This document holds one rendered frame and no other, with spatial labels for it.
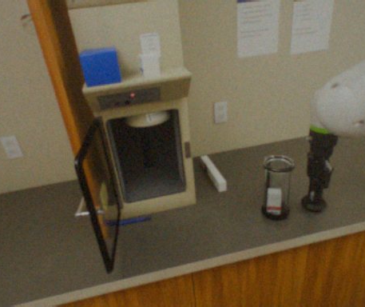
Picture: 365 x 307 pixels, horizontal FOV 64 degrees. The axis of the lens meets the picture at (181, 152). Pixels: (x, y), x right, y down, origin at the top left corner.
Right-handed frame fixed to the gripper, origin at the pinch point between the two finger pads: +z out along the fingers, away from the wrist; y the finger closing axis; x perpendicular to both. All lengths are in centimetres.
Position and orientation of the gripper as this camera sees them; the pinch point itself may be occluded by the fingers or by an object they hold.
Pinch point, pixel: (315, 190)
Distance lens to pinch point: 123.6
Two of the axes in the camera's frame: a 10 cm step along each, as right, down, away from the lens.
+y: 1.6, 4.5, -8.8
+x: 9.8, -1.6, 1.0
